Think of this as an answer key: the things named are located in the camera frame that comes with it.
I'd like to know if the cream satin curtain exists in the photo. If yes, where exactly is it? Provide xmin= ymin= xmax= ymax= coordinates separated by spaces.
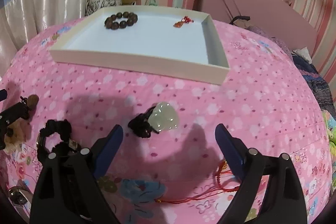
xmin=1 ymin=0 xmax=87 ymax=75

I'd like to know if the cream satin scrunchie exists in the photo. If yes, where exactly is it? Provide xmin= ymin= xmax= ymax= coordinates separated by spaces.
xmin=1 ymin=94 xmax=39 ymax=155

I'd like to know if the orange gourd pendant red knot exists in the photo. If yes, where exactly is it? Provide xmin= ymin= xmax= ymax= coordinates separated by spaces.
xmin=173 ymin=16 xmax=194 ymax=28

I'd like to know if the pink padded headboard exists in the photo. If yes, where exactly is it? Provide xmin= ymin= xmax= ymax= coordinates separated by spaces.
xmin=200 ymin=0 xmax=317 ymax=55

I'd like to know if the black white floral tote bag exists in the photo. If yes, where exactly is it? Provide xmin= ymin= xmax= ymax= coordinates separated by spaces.
xmin=85 ymin=0 xmax=122 ymax=16

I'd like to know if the brown cardboard box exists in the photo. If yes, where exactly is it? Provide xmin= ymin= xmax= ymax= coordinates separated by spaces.
xmin=122 ymin=0 xmax=141 ymax=6

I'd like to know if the white shallow cardboard box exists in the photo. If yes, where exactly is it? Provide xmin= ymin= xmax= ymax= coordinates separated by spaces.
xmin=50 ymin=5 xmax=230 ymax=85

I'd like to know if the jade pendant black cord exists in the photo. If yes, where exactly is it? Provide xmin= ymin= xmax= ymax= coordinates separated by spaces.
xmin=127 ymin=102 xmax=180 ymax=139

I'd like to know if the red string jade bead charm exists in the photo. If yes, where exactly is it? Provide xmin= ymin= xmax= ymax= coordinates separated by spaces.
xmin=154 ymin=159 xmax=241 ymax=205

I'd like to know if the purple dotted pillow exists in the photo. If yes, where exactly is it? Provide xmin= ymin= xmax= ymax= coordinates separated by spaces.
xmin=247 ymin=25 xmax=291 ymax=57

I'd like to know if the white band wrist watch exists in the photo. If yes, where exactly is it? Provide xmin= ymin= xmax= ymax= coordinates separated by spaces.
xmin=9 ymin=186 xmax=33 ymax=218

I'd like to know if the black beige bag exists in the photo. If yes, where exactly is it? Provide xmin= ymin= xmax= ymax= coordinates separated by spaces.
xmin=230 ymin=15 xmax=251 ymax=25

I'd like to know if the pink floral bedspread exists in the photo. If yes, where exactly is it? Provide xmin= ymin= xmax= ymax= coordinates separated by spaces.
xmin=1 ymin=22 xmax=332 ymax=223

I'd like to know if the brown wooden bead bracelet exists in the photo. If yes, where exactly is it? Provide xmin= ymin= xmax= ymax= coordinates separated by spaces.
xmin=104 ymin=11 xmax=139 ymax=30

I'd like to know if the dark blue patterned blanket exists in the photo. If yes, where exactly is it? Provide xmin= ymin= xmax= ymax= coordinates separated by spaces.
xmin=291 ymin=51 xmax=335 ymax=119

